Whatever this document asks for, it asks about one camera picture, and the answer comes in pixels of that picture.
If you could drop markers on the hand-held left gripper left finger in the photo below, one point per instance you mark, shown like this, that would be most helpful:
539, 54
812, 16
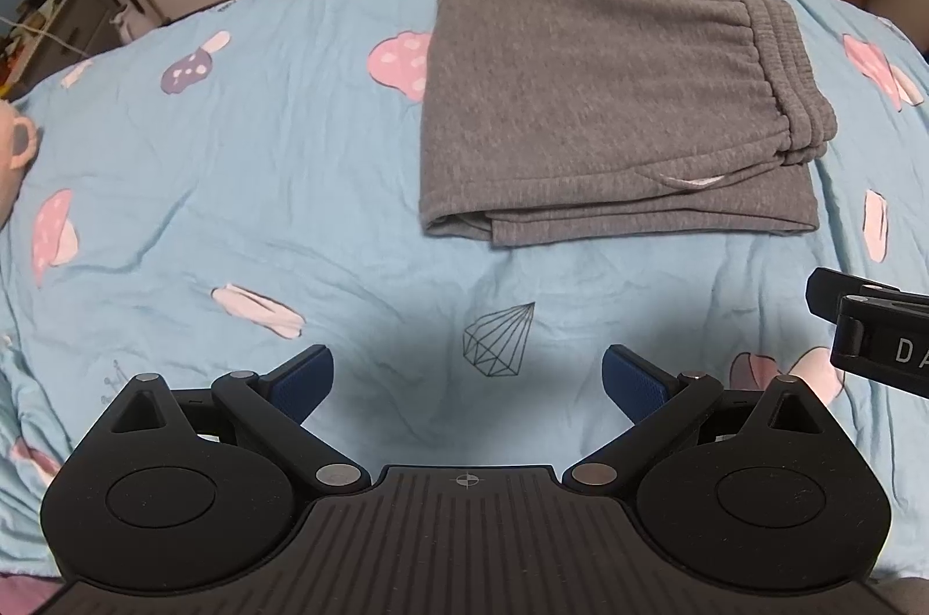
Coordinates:
301, 380

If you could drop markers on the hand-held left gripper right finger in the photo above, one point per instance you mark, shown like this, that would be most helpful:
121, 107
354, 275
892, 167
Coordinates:
633, 380

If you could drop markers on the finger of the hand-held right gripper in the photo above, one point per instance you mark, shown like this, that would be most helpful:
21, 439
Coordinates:
827, 292

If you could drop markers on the grey sweat pants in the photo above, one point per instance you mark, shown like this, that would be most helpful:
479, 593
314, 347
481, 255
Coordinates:
580, 99

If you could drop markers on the blue mushroom print bed sheet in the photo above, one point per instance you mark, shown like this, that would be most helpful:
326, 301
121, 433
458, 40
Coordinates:
218, 187

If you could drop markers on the pink and grey plush toy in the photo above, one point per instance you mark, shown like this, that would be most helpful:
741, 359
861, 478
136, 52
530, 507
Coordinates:
13, 150

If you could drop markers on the grey cluttered side cabinet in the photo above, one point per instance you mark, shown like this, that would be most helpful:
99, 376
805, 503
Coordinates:
65, 20

